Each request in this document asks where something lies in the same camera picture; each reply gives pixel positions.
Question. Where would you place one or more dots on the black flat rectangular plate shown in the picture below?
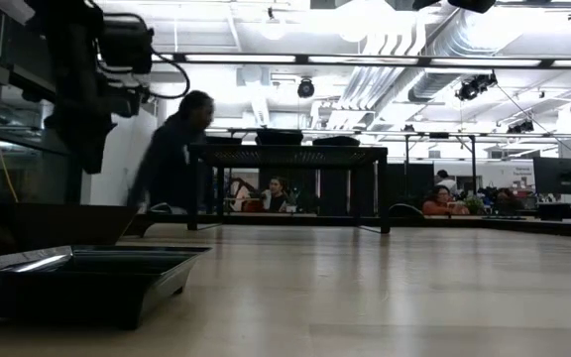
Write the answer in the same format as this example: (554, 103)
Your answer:
(92, 287)

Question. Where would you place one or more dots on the long ceiling light strip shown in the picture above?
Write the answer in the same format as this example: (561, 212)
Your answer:
(365, 59)

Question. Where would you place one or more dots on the black round ceiling lamp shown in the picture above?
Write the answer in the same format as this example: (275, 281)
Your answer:
(306, 88)

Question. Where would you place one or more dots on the black ceiling spotlight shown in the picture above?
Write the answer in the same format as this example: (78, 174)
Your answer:
(521, 127)
(474, 86)

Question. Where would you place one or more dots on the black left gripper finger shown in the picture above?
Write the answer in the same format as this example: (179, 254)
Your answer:
(92, 149)

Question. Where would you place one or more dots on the black hexagonal bowl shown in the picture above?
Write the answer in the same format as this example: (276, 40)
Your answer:
(336, 142)

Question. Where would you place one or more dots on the person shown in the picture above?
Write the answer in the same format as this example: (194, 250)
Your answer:
(445, 177)
(441, 203)
(275, 196)
(166, 158)
(508, 202)

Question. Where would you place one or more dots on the silver ventilation duct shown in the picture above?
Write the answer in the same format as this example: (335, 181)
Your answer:
(434, 84)

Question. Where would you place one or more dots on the black computer monitor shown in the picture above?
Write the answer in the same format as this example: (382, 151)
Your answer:
(560, 176)

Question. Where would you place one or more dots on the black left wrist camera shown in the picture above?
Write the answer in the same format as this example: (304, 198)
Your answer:
(127, 44)

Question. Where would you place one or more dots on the black aluminium table frame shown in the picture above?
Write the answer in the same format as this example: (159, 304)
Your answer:
(538, 225)

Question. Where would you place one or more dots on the black background stand frame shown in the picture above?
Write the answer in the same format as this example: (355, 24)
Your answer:
(473, 154)

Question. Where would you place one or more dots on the black wavy square bowl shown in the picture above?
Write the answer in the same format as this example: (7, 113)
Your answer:
(57, 225)

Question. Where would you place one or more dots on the black perforated metal shelf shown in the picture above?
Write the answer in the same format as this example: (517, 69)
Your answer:
(290, 156)

